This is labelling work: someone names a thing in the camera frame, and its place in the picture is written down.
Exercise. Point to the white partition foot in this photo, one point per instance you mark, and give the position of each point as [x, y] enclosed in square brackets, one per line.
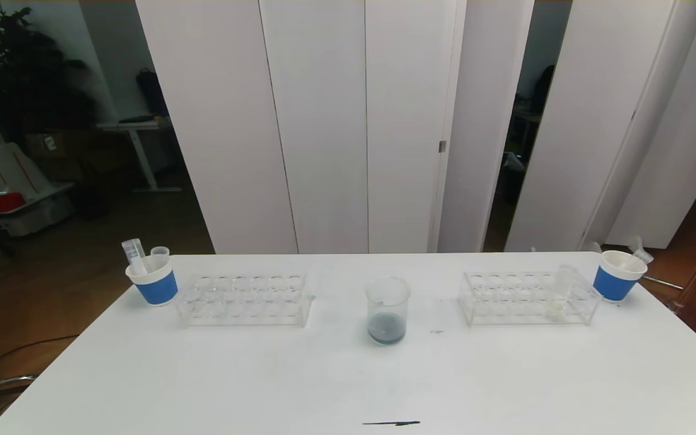
[592, 246]

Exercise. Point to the clear acrylic test tube rack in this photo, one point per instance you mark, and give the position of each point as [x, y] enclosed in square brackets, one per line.
[245, 302]
[517, 299]

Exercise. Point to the black bag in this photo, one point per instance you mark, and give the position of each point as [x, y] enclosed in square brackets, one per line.
[151, 92]

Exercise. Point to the dark green potted plant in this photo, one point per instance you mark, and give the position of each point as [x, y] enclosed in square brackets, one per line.
[22, 80]

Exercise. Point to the clear glass beaker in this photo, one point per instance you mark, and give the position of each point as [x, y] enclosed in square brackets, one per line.
[388, 320]

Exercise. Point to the red pigment test tube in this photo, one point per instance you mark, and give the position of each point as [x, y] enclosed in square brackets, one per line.
[632, 261]
[135, 255]

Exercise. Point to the white folding partition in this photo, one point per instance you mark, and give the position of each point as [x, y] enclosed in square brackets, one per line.
[596, 121]
[324, 121]

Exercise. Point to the blue pigment test tube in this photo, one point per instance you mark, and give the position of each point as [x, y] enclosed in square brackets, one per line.
[160, 252]

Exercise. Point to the white machine with slanted panel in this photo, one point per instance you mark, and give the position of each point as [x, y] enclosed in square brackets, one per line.
[9, 171]

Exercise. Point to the white pigment test tube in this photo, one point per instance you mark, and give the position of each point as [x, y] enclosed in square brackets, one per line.
[558, 307]

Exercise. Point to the blue white paper cup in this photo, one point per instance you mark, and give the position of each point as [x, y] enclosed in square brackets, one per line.
[615, 283]
[156, 289]

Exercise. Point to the black tape strip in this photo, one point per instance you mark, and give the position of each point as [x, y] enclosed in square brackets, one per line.
[393, 423]

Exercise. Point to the white standing desk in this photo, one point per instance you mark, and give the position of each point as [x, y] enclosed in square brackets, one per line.
[138, 125]

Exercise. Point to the brown cardboard box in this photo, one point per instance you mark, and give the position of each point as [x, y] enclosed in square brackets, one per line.
[52, 147]

